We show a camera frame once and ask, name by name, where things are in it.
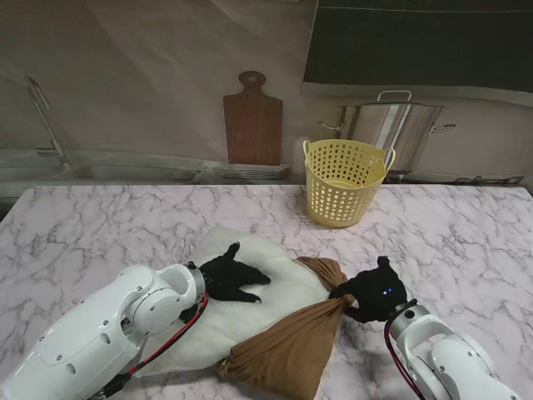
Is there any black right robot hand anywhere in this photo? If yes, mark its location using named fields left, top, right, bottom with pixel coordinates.
left=328, top=255, right=408, bottom=325

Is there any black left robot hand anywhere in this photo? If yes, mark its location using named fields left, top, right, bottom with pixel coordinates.
left=199, top=241, right=271, bottom=304

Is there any white pillow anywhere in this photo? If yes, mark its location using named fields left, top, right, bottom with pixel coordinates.
left=131, top=226, right=330, bottom=378

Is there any brown pillowcase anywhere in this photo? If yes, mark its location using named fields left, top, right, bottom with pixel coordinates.
left=218, top=256, right=357, bottom=400

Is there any yellow perforated laundry basket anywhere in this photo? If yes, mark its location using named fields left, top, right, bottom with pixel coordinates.
left=302, top=139, right=397, bottom=229

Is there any stack of white plates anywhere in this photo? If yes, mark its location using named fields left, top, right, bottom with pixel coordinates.
left=212, top=162, right=292, bottom=181

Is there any white cylindrical candle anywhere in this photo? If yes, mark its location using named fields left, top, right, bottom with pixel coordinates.
left=292, top=136, right=310, bottom=174

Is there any brown wooden cutting board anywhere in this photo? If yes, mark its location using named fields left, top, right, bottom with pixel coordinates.
left=222, top=70, right=284, bottom=167

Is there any steel kitchen sink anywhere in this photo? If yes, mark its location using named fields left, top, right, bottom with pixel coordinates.
left=0, top=160, right=207, bottom=184

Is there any black stove grate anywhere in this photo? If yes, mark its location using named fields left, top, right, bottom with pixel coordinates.
left=453, top=174, right=526, bottom=187

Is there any large steel stock pot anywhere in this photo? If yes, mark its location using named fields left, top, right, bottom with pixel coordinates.
left=318, top=89, right=458, bottom=173

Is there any chrome kitchen faucet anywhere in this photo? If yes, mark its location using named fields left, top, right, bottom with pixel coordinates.
left=27, top=77, right=74, bottom=168

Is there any dark range hood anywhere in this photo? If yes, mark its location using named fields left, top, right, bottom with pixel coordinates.
left=302, top=0, right=533, bottom=93

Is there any red black right arm cable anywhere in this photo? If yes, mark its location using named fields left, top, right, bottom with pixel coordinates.
left=382, top=320, right=430, bottom=400

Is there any red black arm cable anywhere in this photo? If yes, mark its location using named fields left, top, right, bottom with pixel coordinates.
left=89, top=291, right=210, bottom=397
left=382, top=320, right=430, bottom=400

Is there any red black left arm cable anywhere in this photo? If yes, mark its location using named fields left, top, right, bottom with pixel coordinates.
left=89, top=291, right=210, bottom=397

